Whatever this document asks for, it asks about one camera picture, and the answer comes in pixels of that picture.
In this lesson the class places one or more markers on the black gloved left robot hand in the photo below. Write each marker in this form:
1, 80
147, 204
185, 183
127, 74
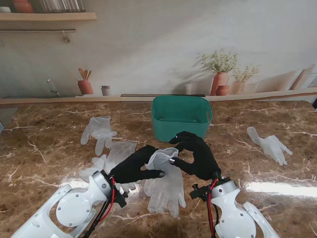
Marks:
133, 168

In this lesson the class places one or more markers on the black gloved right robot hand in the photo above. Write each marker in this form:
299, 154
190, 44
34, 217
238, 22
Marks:
204, 161

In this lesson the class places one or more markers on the translucent white disposable glove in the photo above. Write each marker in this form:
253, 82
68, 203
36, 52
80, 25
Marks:
154, 205
271, 146
96, 124
88, 172
119, 153
166, 188

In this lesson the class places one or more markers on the teal plastic basket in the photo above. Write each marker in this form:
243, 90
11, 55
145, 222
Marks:
163, 131

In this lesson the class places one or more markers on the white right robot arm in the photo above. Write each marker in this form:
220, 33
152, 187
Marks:
235, 218

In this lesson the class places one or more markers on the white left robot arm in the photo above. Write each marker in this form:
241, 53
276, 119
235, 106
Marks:
71, 210

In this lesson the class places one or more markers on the small round terracotta pot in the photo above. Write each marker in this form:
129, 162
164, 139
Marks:
222, 90

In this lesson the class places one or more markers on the tall terracotta vase with flowers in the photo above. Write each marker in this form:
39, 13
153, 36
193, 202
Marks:
220, 81

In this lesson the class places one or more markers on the grey mug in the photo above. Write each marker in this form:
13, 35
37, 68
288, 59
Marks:
106, 91

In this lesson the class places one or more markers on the terracotta pot with wooden spoons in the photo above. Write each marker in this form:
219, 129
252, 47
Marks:
85, 87

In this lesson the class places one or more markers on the black object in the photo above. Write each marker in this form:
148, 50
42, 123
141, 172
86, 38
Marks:
315, 102

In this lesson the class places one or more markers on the metal hook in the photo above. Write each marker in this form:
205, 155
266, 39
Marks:
66, 38

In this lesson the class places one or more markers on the row of books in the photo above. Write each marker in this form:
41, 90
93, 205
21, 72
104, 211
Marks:
62, 5

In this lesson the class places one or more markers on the orange ceramic jar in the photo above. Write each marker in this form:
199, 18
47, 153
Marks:
22, 6

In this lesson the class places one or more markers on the white bowl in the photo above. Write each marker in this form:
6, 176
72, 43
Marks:
4, 10

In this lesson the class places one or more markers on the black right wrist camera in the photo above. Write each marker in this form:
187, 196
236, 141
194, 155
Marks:
200, 192

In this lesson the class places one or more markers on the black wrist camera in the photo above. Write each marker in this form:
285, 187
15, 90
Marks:
200, 192
121, 198

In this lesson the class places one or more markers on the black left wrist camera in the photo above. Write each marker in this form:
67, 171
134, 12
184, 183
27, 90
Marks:
121, 198

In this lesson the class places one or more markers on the dark metal wall rail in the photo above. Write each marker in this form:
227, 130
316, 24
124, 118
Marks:
37, 29

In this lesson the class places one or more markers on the light wooden wall shelf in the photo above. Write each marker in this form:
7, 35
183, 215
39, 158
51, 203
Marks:
49, 16

